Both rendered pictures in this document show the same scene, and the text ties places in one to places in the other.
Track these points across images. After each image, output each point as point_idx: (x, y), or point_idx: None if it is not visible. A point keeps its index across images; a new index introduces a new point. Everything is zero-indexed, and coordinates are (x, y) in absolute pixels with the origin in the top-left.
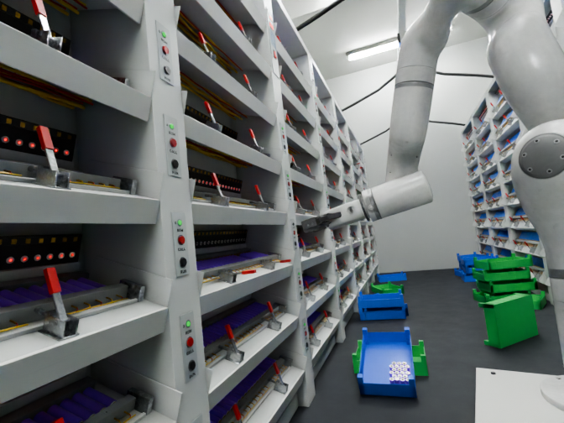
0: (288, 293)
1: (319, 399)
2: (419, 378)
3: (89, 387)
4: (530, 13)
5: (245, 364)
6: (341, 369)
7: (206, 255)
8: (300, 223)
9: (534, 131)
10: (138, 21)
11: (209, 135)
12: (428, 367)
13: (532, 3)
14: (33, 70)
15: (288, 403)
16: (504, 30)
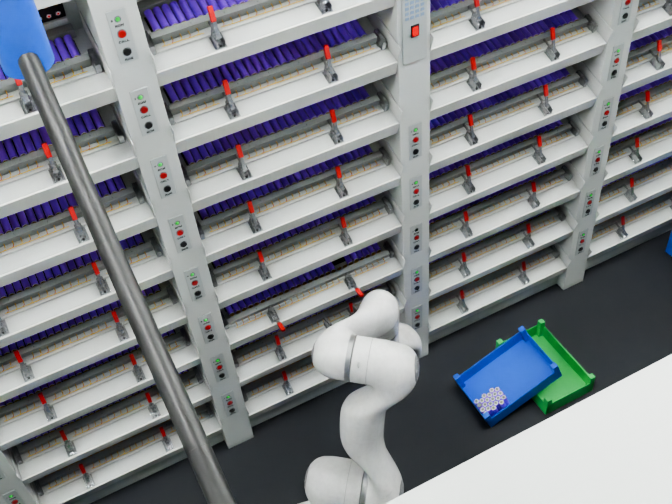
0: (399, 284)
1: (422, 363)
2: (531, 410)
3: None
4: (358, 411)
5: (287, 361)
6: (492, 338)
7: None
8: (452, 209)
9: (312, 465)
10: (155, 226)
11: (241, 245)
12: (567, 404)
13: (376, 400)
14: (100, 306)
15: None
16: (344, 403)
